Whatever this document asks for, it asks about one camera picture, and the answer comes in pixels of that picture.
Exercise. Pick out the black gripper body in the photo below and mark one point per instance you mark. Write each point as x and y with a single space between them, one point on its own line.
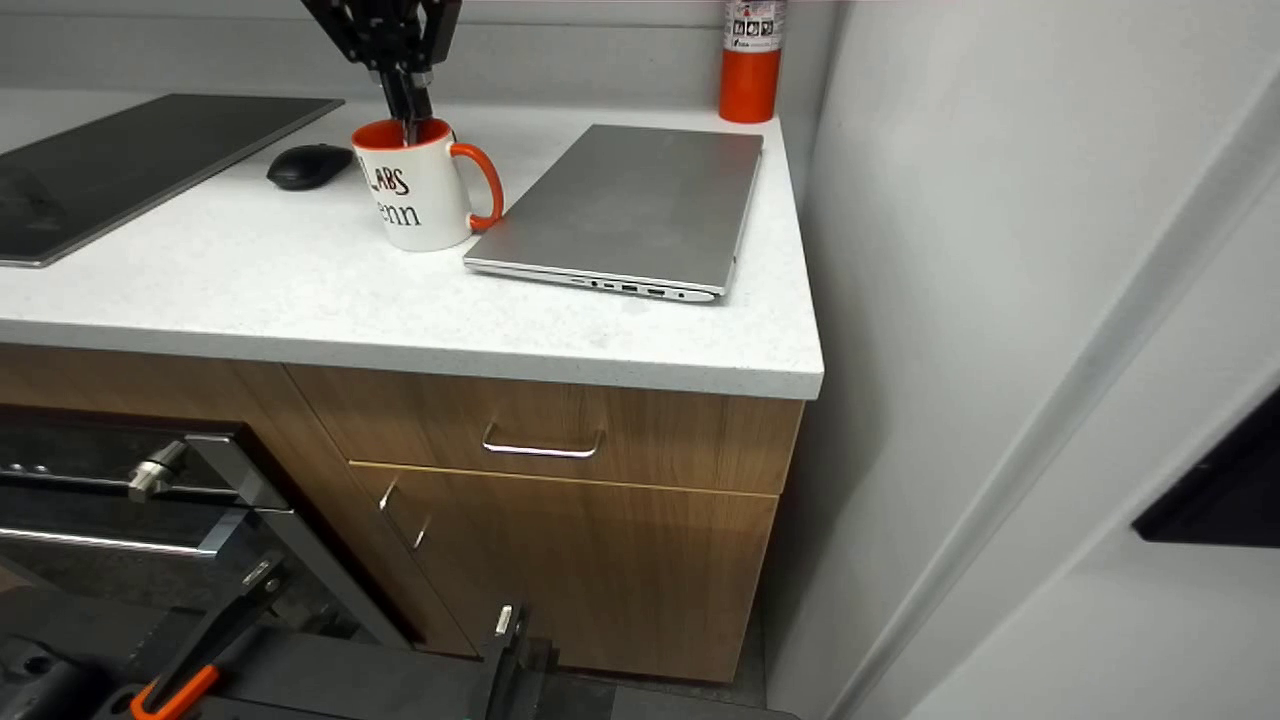
385 24

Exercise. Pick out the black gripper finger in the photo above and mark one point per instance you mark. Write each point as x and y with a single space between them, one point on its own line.
418 115
397 103

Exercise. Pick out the black computer mouse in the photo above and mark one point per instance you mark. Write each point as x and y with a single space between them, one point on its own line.
310 166

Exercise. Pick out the silver closed laptop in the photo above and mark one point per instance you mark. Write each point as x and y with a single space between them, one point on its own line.
620 205

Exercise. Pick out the black cooktop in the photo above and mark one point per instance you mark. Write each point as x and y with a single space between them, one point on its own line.
132 166

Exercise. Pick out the wooden drawer front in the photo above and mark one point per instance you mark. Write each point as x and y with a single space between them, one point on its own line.
667 434

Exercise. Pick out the wooden cabinet door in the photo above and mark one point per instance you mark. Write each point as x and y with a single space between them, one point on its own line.
600 573

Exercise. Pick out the black clamp post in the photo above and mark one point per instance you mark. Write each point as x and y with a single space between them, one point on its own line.
513 664

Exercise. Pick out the black wall fixture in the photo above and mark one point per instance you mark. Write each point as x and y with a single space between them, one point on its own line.
1220 485

